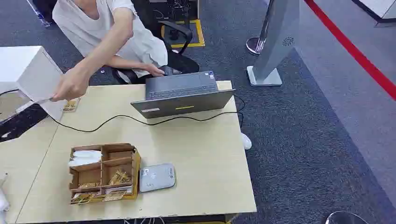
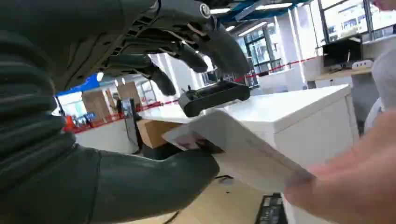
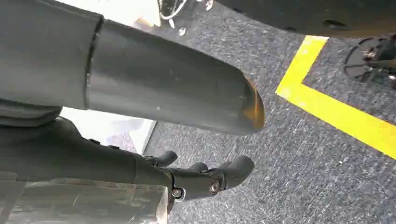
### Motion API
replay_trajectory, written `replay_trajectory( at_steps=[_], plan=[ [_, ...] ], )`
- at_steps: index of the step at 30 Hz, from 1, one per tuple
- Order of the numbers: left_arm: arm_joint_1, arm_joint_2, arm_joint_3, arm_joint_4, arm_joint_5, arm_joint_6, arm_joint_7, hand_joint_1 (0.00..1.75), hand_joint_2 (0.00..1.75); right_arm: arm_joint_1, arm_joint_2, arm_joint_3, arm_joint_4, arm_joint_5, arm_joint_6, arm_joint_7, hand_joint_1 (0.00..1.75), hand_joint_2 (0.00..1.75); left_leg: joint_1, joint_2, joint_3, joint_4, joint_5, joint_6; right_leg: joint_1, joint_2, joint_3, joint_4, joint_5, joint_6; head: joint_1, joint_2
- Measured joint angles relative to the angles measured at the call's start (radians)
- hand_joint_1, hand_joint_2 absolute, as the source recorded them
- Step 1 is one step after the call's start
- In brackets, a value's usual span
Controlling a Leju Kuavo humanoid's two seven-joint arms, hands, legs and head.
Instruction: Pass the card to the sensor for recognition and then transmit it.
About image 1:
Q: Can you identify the person's hand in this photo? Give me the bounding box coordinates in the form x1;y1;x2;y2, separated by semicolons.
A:
51;65;91;103
142;63;166;77

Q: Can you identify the black cable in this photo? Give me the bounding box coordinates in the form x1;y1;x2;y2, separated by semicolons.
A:
0;89;247;133

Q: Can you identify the white table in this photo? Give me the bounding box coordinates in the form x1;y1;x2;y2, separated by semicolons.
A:
351;0;396;24

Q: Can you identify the white cabinet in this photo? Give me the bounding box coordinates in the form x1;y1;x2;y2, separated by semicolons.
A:
0;46;67;122

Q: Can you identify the grey kiosk stand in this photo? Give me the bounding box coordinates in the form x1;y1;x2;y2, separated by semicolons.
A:
246;0;301;87

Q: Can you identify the black office chair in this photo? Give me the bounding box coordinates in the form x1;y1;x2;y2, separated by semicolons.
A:
111;20;200;84

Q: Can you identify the wooden card box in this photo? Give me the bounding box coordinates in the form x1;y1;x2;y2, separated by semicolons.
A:
68;142;141;206

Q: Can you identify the red barrier belt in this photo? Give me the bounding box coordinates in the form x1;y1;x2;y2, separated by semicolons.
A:
304;0;396;102

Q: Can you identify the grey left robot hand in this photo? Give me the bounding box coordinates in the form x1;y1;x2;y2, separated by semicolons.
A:
0;172;10;224

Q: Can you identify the chrome stanchion base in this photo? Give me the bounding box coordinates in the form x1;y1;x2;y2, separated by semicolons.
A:
325;210;369;224

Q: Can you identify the grey laptop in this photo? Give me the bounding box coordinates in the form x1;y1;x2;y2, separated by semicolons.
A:
130;71;236;119

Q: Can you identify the person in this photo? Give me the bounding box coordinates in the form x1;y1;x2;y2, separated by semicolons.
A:
51;0;184;103

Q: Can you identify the grey card reader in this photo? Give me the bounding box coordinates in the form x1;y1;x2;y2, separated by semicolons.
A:
139;163;177;194

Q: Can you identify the white cable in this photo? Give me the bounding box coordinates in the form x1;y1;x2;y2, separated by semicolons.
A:
123;217;166;224

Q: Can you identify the black equipment stand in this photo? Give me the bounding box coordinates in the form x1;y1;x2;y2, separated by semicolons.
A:
136;0;200;42

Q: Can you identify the white card stack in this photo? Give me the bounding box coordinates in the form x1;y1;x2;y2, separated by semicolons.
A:
68;150;103;168

